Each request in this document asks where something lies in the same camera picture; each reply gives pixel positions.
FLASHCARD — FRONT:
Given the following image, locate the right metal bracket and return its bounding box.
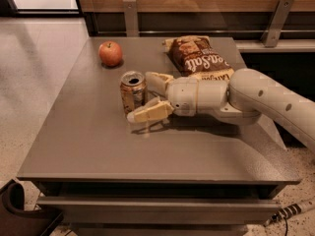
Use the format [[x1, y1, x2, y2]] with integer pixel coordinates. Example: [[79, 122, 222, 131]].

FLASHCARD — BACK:
[[261, 0, 295, 48]]

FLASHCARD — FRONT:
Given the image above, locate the brown chip bag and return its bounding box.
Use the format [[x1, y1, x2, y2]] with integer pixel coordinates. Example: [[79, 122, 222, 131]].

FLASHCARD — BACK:
[[163, 35, 234, 81]]

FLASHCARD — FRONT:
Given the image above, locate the left metal bracket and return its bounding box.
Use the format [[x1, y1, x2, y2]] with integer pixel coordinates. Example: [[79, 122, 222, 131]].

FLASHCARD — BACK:
[[123, 0, 139, 37]]

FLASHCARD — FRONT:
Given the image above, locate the metal bracket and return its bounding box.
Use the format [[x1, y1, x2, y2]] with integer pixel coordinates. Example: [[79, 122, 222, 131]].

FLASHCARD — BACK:
[[261, 0, 295, 48], [123, 0, 139, 37]]

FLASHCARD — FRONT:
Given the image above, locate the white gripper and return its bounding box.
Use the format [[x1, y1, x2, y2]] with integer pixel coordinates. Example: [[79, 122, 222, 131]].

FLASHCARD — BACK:
[[127, 72, 228, 123]]

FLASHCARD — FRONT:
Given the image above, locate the orange soda can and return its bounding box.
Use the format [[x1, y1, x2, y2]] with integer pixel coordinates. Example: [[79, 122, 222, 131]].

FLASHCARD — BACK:
[[120, 71, 147, 114]]

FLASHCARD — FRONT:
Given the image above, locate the red apple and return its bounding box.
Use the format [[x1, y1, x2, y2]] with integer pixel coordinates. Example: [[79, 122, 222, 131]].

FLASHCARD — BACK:
[[98, 41, 122, 67]]

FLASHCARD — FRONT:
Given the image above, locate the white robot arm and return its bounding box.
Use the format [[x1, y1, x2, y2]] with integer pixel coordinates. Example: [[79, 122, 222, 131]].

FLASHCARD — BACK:
[[127, 68, 315, 150]]

